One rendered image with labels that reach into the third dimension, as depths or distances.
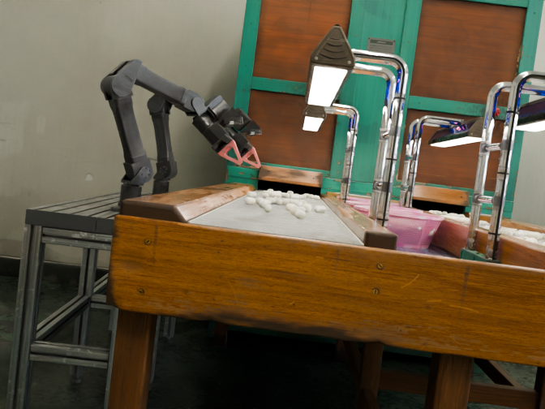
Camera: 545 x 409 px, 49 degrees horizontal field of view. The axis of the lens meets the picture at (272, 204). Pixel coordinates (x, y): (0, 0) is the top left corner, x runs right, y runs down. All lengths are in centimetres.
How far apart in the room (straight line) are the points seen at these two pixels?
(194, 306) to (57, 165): 287
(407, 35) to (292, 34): 53
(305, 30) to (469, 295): 205
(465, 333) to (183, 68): 292
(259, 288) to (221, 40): 283
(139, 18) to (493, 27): 201
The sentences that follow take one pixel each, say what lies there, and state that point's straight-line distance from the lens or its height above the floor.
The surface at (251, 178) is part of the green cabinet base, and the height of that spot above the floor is 79.
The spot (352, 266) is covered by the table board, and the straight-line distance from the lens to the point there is 99.
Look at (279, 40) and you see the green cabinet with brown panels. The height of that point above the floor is 145.
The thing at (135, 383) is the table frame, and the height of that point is 44.
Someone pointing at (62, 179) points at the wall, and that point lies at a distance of 381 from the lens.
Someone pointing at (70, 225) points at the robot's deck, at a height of 64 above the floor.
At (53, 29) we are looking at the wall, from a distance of 390.
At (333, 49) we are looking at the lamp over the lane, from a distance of 108.
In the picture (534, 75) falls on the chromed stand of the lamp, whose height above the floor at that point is 111.
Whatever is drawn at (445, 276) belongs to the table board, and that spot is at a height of 71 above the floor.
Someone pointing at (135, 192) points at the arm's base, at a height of 73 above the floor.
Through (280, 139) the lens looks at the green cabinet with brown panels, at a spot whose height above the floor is 99.
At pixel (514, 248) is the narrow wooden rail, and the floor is 75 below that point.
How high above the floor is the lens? 85
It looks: 3 degrees down
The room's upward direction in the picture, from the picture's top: 7 degrees clockwise
